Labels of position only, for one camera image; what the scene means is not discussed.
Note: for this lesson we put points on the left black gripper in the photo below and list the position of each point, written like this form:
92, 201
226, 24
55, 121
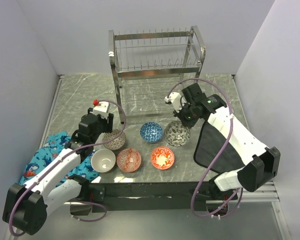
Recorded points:
107, 123

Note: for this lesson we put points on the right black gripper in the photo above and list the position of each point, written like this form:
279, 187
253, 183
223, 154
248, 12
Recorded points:
188, 124

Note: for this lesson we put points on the black white leaf bowl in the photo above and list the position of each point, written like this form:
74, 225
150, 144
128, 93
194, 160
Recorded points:
176, 135

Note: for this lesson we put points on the steel two-tier dish rack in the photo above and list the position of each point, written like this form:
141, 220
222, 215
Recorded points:
146, 63

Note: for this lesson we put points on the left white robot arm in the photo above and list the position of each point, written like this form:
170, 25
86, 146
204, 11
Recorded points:
28, 205

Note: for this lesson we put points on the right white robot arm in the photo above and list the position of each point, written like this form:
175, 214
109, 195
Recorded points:
260, 163

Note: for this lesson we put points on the brown floral pattern bowl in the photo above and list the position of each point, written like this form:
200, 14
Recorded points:
117, 143

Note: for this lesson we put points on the black microfibre cloth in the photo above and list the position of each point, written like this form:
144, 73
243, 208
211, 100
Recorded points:
209, 143

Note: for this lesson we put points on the plain white grey bowl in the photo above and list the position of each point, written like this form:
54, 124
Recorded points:
103, 160

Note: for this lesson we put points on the blue shark print cloth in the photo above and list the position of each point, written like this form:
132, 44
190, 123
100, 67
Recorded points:
52, 147

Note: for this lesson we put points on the blue triangle pattern bowl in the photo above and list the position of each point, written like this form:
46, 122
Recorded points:
151, 132

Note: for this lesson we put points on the red geometric pattern bowl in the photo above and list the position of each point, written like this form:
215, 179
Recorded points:
129, 160

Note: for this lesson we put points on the orange floral pattern bowl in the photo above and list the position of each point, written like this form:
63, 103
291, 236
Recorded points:
162, 158

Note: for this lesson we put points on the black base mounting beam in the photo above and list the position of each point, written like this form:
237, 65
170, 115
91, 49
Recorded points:
140, 195

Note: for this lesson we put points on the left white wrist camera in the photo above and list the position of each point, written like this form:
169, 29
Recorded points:
101, 108

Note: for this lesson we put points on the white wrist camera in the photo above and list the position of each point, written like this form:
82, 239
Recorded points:
101, 108
174, 99

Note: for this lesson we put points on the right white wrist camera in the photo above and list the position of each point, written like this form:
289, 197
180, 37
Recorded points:
174, 99

